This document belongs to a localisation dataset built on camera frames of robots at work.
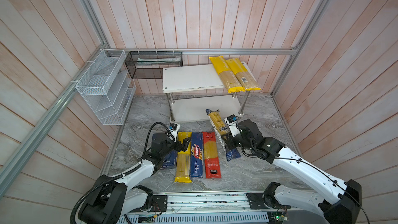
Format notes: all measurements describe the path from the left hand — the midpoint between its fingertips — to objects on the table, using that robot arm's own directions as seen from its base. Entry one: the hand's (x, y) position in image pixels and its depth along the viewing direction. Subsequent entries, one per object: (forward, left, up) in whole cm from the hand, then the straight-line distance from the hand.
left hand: (184, 137), depth 85 cm
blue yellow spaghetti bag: (-1, -19, +12) cm, 22 cm away
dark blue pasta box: (-12, +7, -4) cm, 14 cm away
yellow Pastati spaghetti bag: (-10, 0, -8) cm, 13 cm away
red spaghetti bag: (-12, -15, -9) cm, 22 cm away
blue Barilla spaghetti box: (-7, -7, -7) cm, 12 cm away
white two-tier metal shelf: (+14, -4, +23) cm, 27 cm away
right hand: (-3, -20, +8) cm, 22 cm away
